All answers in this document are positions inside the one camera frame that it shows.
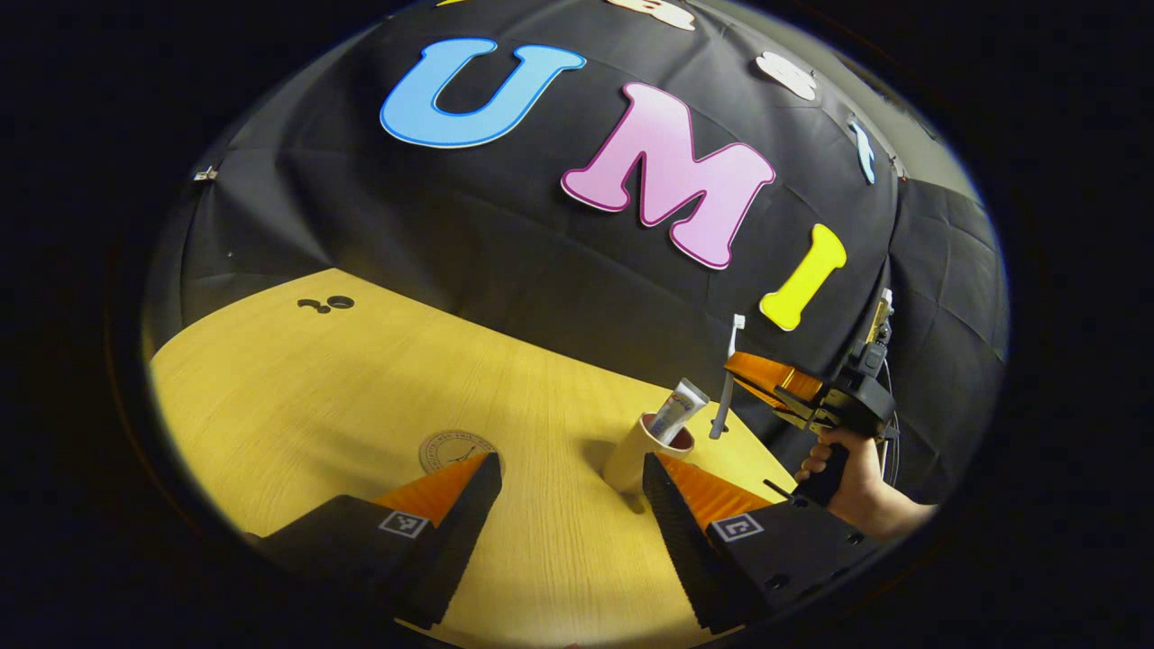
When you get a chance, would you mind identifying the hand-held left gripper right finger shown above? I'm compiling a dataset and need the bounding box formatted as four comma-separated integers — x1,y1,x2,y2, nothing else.
642,452,883,635

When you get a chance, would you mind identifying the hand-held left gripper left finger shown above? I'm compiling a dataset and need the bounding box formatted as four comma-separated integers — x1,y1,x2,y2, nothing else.
252,452,503,632

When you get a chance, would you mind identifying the white grey toothbrush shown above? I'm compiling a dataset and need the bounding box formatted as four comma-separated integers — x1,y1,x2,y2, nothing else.
709,314,746,441

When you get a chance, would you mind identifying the beige cup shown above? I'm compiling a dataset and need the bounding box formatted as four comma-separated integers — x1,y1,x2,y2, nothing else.
602,412,697,495

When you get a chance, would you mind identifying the white toothpaste tube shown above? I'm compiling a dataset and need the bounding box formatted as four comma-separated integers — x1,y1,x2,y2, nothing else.
649,379,710,444

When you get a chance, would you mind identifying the wooden desktop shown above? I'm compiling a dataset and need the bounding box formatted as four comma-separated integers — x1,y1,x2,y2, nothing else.
149,268,799,649

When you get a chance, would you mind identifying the black backdrop cloth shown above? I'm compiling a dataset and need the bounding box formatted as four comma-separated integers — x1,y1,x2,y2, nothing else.
144,0,1009,506

